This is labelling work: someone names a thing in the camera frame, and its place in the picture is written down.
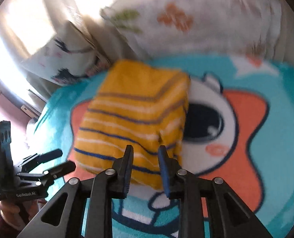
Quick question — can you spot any beige curtain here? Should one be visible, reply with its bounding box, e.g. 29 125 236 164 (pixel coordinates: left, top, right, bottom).
0 0 92 62

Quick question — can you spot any yellow striped small sweater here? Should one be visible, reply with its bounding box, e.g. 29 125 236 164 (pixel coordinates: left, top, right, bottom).
73 60 191 190

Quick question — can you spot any person's left hand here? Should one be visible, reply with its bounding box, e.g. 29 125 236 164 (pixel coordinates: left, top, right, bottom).
0 199 47 231

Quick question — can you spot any teal star fleece blanket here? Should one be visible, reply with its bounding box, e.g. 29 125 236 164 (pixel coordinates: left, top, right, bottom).
29 55 294 237

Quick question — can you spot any white floral frilled pillow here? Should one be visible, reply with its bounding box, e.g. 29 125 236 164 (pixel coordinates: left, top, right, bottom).
100 0 282 59

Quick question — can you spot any white pillow with woman print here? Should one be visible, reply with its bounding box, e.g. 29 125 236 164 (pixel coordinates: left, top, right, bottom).
21 21 110 86

